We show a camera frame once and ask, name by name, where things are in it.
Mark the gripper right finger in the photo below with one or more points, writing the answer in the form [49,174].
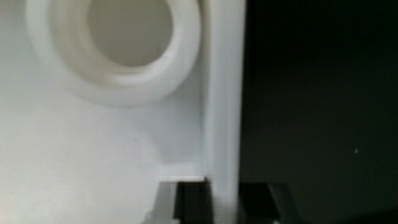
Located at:
[268,204]

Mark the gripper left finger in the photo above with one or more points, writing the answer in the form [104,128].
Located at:
[184,204]

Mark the white square tabletop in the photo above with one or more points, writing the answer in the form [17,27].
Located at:
[120,106]

